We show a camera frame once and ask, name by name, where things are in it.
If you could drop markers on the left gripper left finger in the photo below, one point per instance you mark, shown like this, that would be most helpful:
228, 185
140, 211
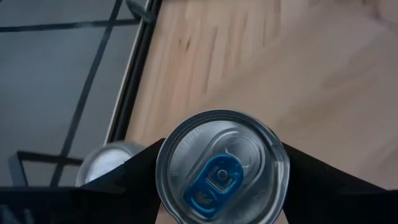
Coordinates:
130, 193

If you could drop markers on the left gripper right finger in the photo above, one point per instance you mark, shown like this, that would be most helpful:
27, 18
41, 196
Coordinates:
326, 196

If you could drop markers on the tall silver beverage can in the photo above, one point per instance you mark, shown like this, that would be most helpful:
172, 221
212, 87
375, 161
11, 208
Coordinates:
102, 161

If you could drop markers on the slim can with blue tab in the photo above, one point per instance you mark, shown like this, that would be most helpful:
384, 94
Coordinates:
217, 149

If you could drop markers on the wooden shelf with black legs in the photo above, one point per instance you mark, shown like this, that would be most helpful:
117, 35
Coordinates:
34, 154

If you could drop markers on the black frame bracket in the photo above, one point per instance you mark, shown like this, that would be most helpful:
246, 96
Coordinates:
138, 11

